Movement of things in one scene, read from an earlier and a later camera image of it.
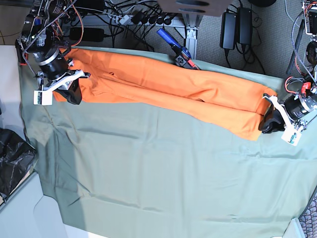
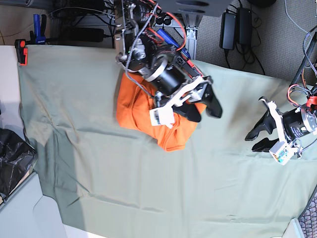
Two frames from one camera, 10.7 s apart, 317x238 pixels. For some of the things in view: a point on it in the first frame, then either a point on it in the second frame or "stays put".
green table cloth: [115, 169] stays put
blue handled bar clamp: [183, 57] stays put
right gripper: [74, 94] -> [192, 89]
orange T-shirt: [168, 89] -> [135, 98]
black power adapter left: [228, 31] stays put
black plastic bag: [17, 158] stays put
